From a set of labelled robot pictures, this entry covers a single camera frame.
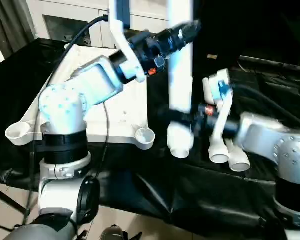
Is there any white plastic table top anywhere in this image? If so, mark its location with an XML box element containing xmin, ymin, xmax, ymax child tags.
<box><xmin>4</xmin><ymin>43</ymin><xmax>156</xmax><ymax>151</ymax></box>

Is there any white glass-door cabinet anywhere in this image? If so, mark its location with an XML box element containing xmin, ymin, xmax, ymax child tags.
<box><xmin>27</xmin><ymin>0</ymin><xmax>171</xmax><ymax>50</ymax></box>

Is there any large black case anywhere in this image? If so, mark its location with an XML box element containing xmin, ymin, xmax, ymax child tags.
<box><xmin>192</xmin><ymin>0</ymin><xmax>300</xmax><ymax>66</ymax></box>

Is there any black work mat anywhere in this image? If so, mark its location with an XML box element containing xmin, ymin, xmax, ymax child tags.
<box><xmin>0</xmin><ymin>37</ymin><xmax>300</xmax><ymax>240</ymax></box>

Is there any grey curtain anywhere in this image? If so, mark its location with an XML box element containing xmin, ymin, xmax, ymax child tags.
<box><xmin>0</xmin><ymin>0</ymin><xmax>38</xmax><ymax>68</ymax></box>

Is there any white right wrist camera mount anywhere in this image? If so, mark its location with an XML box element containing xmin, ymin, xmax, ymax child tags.
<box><xmin>207</xmin><ymin>68</ymin><xmax>235</xmax><ymax>151</ymax></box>

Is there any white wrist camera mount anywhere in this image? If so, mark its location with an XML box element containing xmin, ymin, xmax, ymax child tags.
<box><xmin>207</xmin><ymin>68</ymin><xmax>235</xmax><ymax>151</ymax></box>
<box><xmin>106</xmin><ymin>0</ymin><xmax>146</xmax><ymax>84</ymax></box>

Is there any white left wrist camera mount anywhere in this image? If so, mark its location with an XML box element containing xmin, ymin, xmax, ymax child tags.
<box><xmin>106</xmin><ymin>0</ymin><xmax>146</xmax><ymax>84</ymax></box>

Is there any thin black cable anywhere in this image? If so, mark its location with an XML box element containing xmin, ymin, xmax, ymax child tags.
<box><xmin>96</xmin><ymin>101</ymin><xmax>110</xmax><ymax>178</ymax></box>

